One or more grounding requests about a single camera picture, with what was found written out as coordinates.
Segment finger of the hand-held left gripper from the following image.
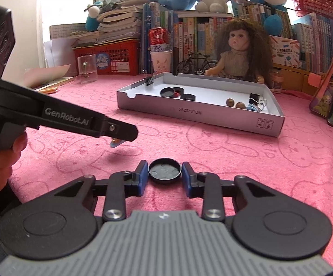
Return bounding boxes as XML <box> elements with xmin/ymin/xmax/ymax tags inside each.
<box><xmin>97</xmin><ymin>115</ymin><xmax>139</xmax><ymax>142</ymax></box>

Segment black model bicycle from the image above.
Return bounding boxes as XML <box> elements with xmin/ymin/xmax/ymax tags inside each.
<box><xmin>176</xmin><ymin>52</ymin><xmax>218</xmax><ymax>75</ymax></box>

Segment stack of lying books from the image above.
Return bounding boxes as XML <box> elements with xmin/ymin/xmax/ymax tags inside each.
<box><xmin>70</xmin><ymin>0</ymin><xmax>160</xmax><ymax>46</ymax></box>

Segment white paper sheets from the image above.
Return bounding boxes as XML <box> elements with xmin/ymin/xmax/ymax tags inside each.
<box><xmin>44</xmin><ymin>39</ymin><xmax>78</xmax><ymax>69</ymax></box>

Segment open paper booklet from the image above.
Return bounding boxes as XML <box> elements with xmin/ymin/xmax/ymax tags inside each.
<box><xmin>25</xmin><ymin>65</ymin><xmax>76</xmax><ymax>92</ymax></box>

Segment white paper cup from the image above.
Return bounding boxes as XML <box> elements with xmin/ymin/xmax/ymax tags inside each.
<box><xmin>150</xmin><ymin>49</ymin><xmax>173</xmax><ymax>74</ymax></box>

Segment row of upright books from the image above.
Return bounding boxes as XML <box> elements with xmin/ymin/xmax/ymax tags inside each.
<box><xmin>140</xmin><ymin>0</ymin><xmax>333</xmax><ymax>74</ymax></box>

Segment small glass jar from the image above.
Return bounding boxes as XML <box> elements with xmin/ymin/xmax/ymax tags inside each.
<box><xmin>270</xmin><ymin>69</ymin><xmax>284</xmax><ymax>94</ymax></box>

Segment dark grey cloth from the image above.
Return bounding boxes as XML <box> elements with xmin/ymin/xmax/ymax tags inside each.
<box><xmin>102</xmin><ymin>0</ymin><xmax>131</xmax><ymax>9</ymax></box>

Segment gold wrapped bar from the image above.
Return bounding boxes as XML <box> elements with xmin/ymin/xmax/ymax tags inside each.
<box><xmin>37</xmin><ymin>84</ymin><xmax>61</xmax><ymax>94</ymax></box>

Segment red beer can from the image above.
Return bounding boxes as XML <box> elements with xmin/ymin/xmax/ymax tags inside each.
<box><xmin>149</xmin><ymin>27</ymin><xmax>170</xmax><ymax>53</ymax></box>

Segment brown-haired doll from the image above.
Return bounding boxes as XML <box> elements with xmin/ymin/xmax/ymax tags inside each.
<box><xmin>204</xmin><ymin>19</ymin><xmax>273</xmax><ymax>85</ymax></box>

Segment blue white plush toy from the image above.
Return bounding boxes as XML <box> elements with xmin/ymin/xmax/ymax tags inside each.
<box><xmin>84</xmin><ymin>1</ymin><xmax>105</xmax><ymax>32</ymax></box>

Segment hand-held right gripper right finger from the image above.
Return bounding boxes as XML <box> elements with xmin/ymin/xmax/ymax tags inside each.
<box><xmin>182</xmin><ymin>162</ymin><xmax>279</xmax><ymax>222</ymax></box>

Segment wooden drawer box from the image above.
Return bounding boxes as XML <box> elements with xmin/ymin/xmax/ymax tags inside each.
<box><xmin>272</xmin><ymin>63</ymin><xmax>325</xmax><ymax>100</ymax></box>

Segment black binder clip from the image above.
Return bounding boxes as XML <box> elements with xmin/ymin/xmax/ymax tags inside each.
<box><xmin>142</xmin><ymin>70</ymin><xmax>157</xmax><ymax>87</ymax></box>
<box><xmin>249</xmin><ymin>93</ymin><xmax>268</xmax><ymax>112</ymax></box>

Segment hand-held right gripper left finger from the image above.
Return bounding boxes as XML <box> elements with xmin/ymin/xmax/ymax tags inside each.
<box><xmin>51</xmin><ymin>161</ymin><xmax>149</xmax><ymax>222</ymax></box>

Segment clear glass mug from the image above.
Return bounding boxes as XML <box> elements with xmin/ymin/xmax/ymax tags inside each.
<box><xmin>77</xmin><ymin>54</ymin><xmax>98</xmax><ymax>84</ymax></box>

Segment white cardboard box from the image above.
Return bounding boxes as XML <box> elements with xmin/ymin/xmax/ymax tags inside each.
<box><xmin>117</xmin><ymin>72</ymin><xmax>286</xmax><ymax>138</ymax></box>

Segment small red plastic basket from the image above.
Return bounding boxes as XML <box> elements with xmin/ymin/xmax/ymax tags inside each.
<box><xmin>290</xmin><ymin>0</ymin><xmax>333</xmax><ymax>21</ymax></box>

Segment pink rabbit-print towel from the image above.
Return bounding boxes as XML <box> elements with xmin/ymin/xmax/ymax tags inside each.
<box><xmin>8</xmin><ymin>72</ymin><xmax>333</xmax><ymax>265</ymax></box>

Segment grid-patterned board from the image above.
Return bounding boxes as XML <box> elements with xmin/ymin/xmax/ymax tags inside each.
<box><xmin>49</xmin><ymin>23</ymin><xmax>88</xmax><ymax>40</ymax></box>

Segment white printed carton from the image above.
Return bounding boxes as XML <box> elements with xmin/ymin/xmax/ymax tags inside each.
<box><xmin>269</xmin><ymin>34</ymin><xmax>301</xmax><ymax>69</ymax></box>

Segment large red plastic crate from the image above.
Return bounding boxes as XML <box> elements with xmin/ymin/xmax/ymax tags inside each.
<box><xmin>74</xmin><ymin>39</ymin><xmax>141</xmax><ymax>76</ymax></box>

